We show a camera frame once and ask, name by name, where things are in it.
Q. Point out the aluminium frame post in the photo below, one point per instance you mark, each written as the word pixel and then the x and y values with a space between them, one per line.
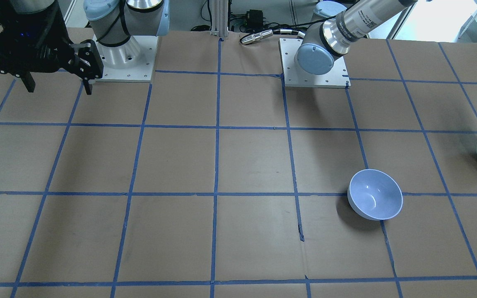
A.
pixel 219 18

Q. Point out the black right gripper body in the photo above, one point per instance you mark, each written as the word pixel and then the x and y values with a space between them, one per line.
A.
pixel 82 58

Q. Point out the brown paper table cover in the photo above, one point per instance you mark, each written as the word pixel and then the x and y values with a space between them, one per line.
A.
pixel 217 180

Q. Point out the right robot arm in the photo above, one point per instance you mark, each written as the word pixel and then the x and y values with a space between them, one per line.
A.
pixel 34 37

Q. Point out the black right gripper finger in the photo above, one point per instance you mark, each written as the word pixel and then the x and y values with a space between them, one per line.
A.
pixel 27 80
pixel 87 63

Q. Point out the blue bowl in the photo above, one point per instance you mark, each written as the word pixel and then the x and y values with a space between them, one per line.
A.
pixel 374 195

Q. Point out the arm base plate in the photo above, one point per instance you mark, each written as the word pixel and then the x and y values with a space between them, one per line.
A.
pixel 132 62
pixel 310 65

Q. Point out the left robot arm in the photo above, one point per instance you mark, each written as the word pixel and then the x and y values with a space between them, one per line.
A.
pixel 326 39

